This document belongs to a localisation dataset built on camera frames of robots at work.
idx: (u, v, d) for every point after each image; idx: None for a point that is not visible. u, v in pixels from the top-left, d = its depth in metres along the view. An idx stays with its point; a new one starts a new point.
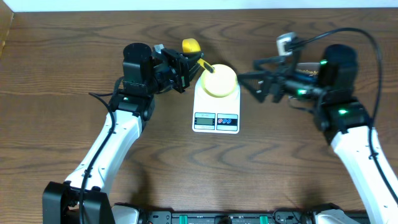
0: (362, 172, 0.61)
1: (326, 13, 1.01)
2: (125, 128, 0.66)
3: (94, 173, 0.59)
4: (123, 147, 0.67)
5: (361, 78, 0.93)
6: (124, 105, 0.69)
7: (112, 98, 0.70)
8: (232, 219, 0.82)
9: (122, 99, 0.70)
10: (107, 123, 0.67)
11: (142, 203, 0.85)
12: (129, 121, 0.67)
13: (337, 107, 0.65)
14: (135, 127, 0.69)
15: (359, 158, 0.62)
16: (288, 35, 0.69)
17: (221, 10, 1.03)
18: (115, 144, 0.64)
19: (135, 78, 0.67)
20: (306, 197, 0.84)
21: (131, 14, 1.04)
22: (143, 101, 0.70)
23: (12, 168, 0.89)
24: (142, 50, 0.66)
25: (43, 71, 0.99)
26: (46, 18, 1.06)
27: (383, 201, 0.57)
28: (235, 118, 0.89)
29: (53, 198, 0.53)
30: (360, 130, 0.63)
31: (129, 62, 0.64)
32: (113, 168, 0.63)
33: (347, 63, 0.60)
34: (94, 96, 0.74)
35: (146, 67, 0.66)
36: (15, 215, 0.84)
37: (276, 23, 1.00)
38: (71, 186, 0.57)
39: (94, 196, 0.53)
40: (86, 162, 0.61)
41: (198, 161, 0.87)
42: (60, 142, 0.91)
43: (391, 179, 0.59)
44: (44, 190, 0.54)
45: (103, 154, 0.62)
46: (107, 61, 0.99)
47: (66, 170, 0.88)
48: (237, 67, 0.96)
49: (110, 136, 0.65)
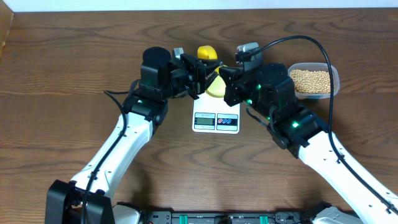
0: (334, 178, 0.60)
1: (327, 12, 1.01)
2: (136, 132, 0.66)
3: (101, 175, 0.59)
4: (132, 151, 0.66)
5: (361, 78, 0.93)
6: (137, 108, 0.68)
7: (127, 99, 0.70)
8: (232, 219, 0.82)
9: (137, 102, 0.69)
10: (118, 125, 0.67)
11: (142, 203, 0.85)
12: (140, 124, 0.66)
13: (290, 121, 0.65)
14: (147, 133, 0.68)
15: (329, 165, 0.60)
16: (247, 45, 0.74)
17: (222, 10, 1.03)
18: (124, 148, 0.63)
19: (152, 82, 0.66)
20: (305, 197, 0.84)
21: (132, 14, 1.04)
22: (157, 107, 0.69)
23: (12, 168, 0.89)
24: (161, 55, 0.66)
25: (43, 71, 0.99)
26: (47, 18, 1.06)
27: (367, 201, 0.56)
28: (235, 118, 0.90)
29: (58, 198, 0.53)
30: (319, 137, 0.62)
31: (147, 66, 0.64)
32: (120, 172, 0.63)
33: (282, 81, 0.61)
34: (110, 96, 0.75)
35: (163, 72, 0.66)
36: (15, 216, 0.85)
37: (276, 23, 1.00)
38: (76, 186, 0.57)
39: (97, 199, 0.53)
40: (94, 163, 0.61)
41: (198, 161, 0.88)
42: (60, 142, 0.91)
43: (366, 176, 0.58)
44: (50, 188, 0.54)
45: (112, 157, 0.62)
46: (107, 62, 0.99)
47: (66, 170, 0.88)
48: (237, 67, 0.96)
49: (120, 139, 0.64)
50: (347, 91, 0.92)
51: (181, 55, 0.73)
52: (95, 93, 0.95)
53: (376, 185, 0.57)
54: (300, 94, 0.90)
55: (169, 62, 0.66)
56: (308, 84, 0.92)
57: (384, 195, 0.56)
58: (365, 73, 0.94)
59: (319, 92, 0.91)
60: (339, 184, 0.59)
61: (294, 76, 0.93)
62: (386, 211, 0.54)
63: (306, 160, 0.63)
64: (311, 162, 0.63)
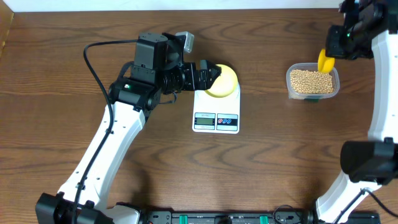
0: (390, 78, 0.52)
1: (328, 12, 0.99)
2: (124, 127, 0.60)
3: (88, 184, 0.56)
4: (122, 148, 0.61)
5: (362, 78, 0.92)
6: (125, 94, 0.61)
7: (114, 84, 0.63)
8: (232, 219, 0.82)
9: (124, 87, 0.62)
10: (105, 119, 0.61)
11: (142, 203, 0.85)
12: (129, 118, 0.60)
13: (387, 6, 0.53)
14: (138, 123, 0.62)
15: (393, 65, 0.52)
16: None
17: (222, 10, 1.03)
18: (112, 149, 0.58)
19: (147, 61, 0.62)
20: (305, 197, 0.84)
21: (131, 14, 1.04)
22: (146, 92, 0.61)
23: (12, 168, 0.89)
24: (160, 37, 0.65)
25: (43, 71, 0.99)
26: (46, 18, 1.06)
27: (393, 111, 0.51)
28: (235, 118, 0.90)
29: (48, 211, 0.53)
30: None
31: (144, 44, 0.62)
32: (111, 173, 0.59)
33: None
34: (89, 67, 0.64)
35: (160, 50, 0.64)
36: (15, 215, 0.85)
37: (276, 24, 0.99)
38: (65, 198, 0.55)
39: (87, 211, 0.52)
40: (81, 169, 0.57)
41: (198, 161, 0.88)
42: (60, 142, 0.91)
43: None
44: (38, 202, 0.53)
45: (99, 160, 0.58)
46: (107, 62, 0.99)
47: (66, 170, 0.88)
48: (237, 67, 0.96)
49: (107, 137, 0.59)
50: (347, 91, 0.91)
51: (191, 63, 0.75)
52: (95, 93, 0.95)
53: None
54: (300, 94, 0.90)
55: (165, 43, 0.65)
56: (308, 84, 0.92)
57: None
58: (367, 73, 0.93)
59: (319, 92, 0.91)
60: (379, 87, 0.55)
61: (294, 76, 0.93)
62: None
63: (375, 49, 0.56)
64: (384, 53, 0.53)
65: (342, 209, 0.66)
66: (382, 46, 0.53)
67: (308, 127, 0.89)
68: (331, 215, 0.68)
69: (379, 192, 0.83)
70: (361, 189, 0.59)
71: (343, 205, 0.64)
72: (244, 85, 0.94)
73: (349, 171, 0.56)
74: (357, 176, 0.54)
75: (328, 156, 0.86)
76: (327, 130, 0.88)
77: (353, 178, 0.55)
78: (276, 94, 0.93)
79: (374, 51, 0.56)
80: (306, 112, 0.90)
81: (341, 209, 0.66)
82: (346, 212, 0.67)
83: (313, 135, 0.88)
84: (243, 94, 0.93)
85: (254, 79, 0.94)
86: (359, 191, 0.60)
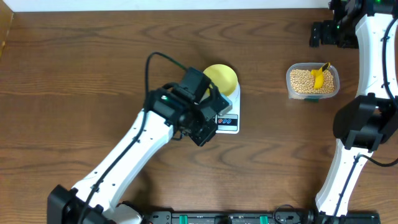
0: (372, 47, 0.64)
1: (328, 12, 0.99)
2: (152, 139, 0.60)
3: (103, 188, 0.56)
4: (145, 158, 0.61)
5: None
6: (160, 104, 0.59)
7: (153, 91, 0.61)
8: (232, 219, 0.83)
9: (161, 97, 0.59)
10: (135, 126, 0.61)
11: (143, 203, 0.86)
12: (158, 130, 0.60)
13: None
14: (166, 137, 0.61)
15: (373, 37, 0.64)
16: None
17: (222, 10, 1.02)
18: (135, 158, 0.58)
19: (192, 84, 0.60)
20: (305, 197, 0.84)
21: (131, 14, 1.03)
22: (181, 108, 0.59)
23: (12, 169, 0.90)
24: None
25: (43, 71, 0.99)
26: (46, 17, 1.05)
27: (375, 73, 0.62)
28: (235, 118, 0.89)
29: (58, 204, 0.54)
30: (385, 16, 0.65)
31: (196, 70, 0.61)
32: (129, 182, 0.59)
33: None
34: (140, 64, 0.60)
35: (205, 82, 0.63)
36: (17, 215, 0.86)
37: (277, 24, 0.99)
38: (78, 196, 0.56)
39: (94, 215, 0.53)
40: (100, 170, 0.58)
41: (198, 161, 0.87)
42: (60, 142, 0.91)
43: (390, 61, 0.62)
44: (52, 192, 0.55)
45: (120, 168, 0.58)
46: (107, 62, 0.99)
47: (66, 170, 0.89)
48: (237, 67, 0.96)
49: (134, 145, 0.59)
50: (347, 91, 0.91)
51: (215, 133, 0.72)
52: (95, 93, 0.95)
53: (390, 69, 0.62)
54: (300, 94, 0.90)
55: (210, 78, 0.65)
56: (308, 84, 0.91)
57: (390, 75, 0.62)
58: None
59: (319, 91, 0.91)
60: (361, 56, 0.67)
61: (293, 76, 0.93)
62: (380, 86, 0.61)
63: (357, 32, 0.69)
64: (363, 30, 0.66)
65: (340, 191, 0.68)
66: (362, 26, 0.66)
67: (308, 127, 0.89)
68: (331, 204, 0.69)
69: (379, 193, 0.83)
70: (355, 157, 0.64)
71: (341, 184, 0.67)
72: (244, 85, 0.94)
73: (341, 135, 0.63)
74: (349, 137, 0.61)
75: (328, 157, 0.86)
76: (326, 130, 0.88)
77: (346, 142, 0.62)
78: (275, 95, 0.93)
79: (356, 33, 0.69)
80: (306, 112, 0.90)
81: (339, 190, 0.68)
82: (344, 195, 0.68)
83: (313, 135, 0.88)
84: (243, 95, 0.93)
85: (254, 79, 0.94)
86: (354, 162, 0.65)
